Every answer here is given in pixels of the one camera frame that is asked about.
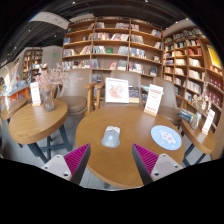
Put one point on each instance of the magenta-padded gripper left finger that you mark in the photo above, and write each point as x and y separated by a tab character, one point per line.
76	160

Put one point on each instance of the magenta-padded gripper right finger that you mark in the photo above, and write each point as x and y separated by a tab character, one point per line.
146	160

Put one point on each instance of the grey computer mouse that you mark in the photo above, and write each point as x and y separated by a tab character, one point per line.
110	138

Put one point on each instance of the round light blue mouse pad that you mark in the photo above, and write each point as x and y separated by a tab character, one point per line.
166	137

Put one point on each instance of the round wooden side table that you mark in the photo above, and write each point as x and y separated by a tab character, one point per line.
33	123
13	110
200	140

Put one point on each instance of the stack of dark books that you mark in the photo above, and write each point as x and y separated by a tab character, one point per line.
185	115

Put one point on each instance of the brown padded wooden armchair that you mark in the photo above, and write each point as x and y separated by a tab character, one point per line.
133	79
169	96
75	100

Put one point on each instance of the white sign on wooden stand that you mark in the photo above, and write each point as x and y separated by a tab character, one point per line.
153	99

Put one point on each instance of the glass vase with pale flowers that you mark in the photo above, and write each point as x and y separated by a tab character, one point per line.
195	121

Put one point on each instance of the glass vase with pink flowers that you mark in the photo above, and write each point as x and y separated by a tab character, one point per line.
49	100

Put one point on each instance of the dark standing book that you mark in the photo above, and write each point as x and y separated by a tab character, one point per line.
134	94

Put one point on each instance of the light blue book stack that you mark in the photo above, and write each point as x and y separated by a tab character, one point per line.
145	88

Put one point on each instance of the small white table sign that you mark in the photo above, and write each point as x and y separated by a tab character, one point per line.
35	94
208	121

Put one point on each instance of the white framed floral picture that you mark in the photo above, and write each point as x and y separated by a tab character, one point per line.
116	90

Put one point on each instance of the orange book display stand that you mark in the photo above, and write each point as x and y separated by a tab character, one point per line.
16	91

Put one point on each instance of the curved wooden bookshelf with books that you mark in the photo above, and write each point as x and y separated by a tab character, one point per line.
193	66

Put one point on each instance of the small distant wooden bookshelf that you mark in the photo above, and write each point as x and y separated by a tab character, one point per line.
31	63

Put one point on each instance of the wide wooden bookshelf with books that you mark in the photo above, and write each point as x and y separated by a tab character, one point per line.
113	50

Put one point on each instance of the white hanging ceiling panel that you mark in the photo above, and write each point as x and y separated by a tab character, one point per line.
50	20

